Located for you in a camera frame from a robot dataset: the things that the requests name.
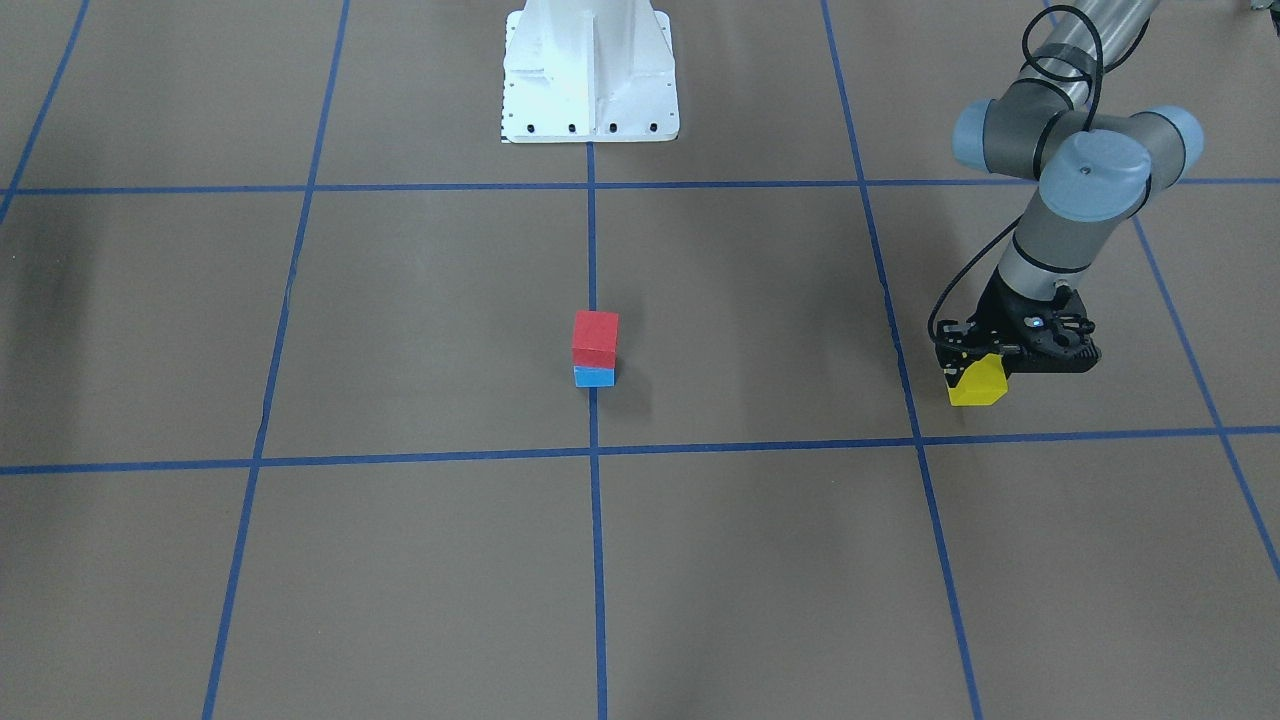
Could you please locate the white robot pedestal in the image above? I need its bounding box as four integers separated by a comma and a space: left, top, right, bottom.
500, 1, 681, 143

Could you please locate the red block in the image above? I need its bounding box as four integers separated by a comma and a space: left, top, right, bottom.
570, 310, 620, 369

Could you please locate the yellow block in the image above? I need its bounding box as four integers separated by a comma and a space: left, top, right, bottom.
943, 354, 1009, 407

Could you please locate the blue block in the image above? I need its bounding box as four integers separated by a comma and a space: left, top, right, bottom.
572, 365, 617, 388

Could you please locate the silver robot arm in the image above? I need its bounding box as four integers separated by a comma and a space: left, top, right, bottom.
928, 1, 1206, 389

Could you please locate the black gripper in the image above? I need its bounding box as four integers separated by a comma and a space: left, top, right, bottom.
934, 273, 1102, 377

